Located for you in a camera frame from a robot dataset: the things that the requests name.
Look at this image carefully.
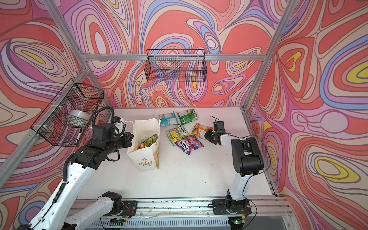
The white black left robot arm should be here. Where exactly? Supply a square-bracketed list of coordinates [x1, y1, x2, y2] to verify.
[18, 106, 134, 230]

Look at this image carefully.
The dark green snack packet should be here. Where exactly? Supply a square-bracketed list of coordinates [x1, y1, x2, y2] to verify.
[176, 109, 198, 125]

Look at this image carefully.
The orange Fox's candy packet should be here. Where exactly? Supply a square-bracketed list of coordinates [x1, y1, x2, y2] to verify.
[138, 143, 146, 149]

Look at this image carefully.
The teal snack packet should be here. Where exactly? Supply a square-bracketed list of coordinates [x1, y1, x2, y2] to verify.
[159, 112, 179, 127]

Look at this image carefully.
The marker pen in basket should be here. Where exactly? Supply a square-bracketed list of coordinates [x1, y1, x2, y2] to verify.
[75, 132, 81, 145]

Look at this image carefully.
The white tape roll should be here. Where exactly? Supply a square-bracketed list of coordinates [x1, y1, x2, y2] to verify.
[66, 110, 90, 127]

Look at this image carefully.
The white paper gift bag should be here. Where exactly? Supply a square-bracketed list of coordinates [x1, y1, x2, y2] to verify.
[127, 118, 160, 172]

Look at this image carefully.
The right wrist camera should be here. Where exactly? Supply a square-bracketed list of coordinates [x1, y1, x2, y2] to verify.
[214, 121, 226, 134]

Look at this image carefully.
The black wire basket left wall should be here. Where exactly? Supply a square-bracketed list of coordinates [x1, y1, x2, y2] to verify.
[31, 79, 104, 147]

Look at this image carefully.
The black wire basket wall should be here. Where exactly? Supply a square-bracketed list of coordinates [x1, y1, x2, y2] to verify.
[144, 48, 207, 82]
[31, 79, 104, 147]

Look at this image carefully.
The orange white snack packet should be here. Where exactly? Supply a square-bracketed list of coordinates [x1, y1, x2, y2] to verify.
[191, 123, 213, 140]

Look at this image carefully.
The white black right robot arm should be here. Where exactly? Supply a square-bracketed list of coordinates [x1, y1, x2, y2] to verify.
[205, 121, 265, 216]

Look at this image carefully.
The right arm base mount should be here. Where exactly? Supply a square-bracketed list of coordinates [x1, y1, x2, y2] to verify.
[208, 199, 252, 216]

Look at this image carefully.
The black wire basket back wall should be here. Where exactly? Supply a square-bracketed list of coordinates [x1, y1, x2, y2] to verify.
[144, 48, 207, 82]

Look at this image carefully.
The purple Fox's candy packet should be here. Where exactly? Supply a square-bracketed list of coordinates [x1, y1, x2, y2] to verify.
[175, 135, 204, 155]

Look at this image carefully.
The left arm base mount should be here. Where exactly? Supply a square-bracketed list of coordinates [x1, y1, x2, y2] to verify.
[103, 200, 138, 218]

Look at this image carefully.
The green yellow Fox's candy packet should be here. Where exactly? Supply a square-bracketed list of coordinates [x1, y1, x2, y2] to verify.
[142, 134, 158, 147]

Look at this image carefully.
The aluminium front rail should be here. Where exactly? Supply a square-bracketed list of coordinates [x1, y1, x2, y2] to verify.
[68, 196, 299, 230]

